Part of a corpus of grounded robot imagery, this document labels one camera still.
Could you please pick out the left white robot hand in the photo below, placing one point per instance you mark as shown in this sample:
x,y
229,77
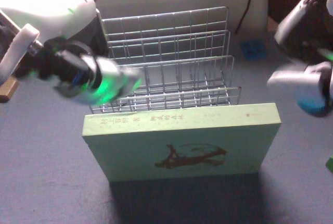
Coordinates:
x,y
109,78

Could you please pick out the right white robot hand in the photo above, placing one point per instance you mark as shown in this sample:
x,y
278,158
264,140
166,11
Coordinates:
x,y
291,26

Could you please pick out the light green book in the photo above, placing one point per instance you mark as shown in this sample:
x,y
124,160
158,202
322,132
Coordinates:
x,y
130,156

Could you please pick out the blue tray with holes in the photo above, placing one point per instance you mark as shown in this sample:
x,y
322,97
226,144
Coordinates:
x,y
256,53

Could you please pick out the blue round block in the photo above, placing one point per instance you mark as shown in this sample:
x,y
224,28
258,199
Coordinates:
x,y
309,108

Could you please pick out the wooden block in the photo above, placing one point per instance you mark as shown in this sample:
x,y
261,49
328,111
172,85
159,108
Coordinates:
x,y
7,91

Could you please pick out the grey table cloth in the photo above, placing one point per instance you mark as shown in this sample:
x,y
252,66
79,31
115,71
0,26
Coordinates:
x,y
52,169

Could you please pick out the green block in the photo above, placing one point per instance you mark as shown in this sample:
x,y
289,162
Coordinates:
x,y
330,165

